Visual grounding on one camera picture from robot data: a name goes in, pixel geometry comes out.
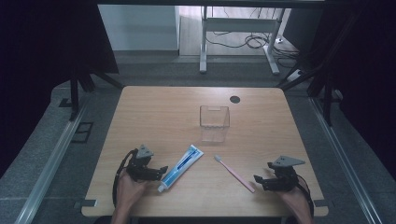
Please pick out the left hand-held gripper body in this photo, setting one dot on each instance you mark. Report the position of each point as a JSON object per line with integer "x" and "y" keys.
{"x": 139, "y": 164}

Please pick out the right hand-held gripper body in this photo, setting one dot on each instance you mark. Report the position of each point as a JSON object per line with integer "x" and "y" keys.
{"x": 285, "y": 174}

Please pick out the white and blue toothpaste tube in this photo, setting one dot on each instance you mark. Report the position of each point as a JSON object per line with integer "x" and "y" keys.
{"x": 181, "y": 167}

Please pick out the pink toothbrush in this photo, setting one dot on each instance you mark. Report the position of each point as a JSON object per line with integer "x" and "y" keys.
{"x": 235, "y": 174}

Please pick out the clear plastic container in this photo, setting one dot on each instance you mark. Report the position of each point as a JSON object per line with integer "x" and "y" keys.
{"x": 214, "y": 122}

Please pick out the person's right hand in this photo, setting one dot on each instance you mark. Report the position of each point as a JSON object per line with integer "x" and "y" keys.
{"x": 295, "y": 199}

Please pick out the person's left hand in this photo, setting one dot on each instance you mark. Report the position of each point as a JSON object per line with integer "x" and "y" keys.
{"x": 128, "y": 193}

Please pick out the black round table grommet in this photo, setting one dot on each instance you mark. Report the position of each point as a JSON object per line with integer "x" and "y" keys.
{"x": 234, "y": 99}

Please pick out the black metal stand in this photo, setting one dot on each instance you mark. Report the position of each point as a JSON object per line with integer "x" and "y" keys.
{"x": 327, "y": 93}
{"x": 74, "y": 93}

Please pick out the white power strip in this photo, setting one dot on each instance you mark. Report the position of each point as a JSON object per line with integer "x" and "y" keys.
{"x": 294, "y": 76}

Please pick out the dark curtain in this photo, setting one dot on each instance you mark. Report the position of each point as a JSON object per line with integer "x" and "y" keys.
{"x": 46, "y": 62}
{"x": 367, "y": 77}

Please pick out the aluminium floor rail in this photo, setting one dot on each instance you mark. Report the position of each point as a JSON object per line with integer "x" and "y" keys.
{"x": 49, "y": 168}
{"x": 342, "y": 161}

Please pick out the black floor frame plate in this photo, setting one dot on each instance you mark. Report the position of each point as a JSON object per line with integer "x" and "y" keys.
{"x": 82, "y": 132}

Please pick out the grey table bracket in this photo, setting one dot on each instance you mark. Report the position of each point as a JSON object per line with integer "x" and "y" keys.
{"x": 85, "y": 203}

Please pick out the white desk frame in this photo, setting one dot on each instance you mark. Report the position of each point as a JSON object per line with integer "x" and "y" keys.
{"x": 238, "y": 25}

